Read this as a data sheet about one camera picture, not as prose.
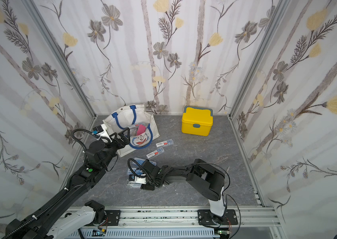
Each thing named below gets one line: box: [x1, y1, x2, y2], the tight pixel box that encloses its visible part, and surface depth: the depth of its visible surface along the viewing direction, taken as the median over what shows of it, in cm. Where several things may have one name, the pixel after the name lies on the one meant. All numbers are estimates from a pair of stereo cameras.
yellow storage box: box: [181, 106, 214, 137], surface depth 104 cm
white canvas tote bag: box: [102, 104, 161, 158], surface depth 99 cm
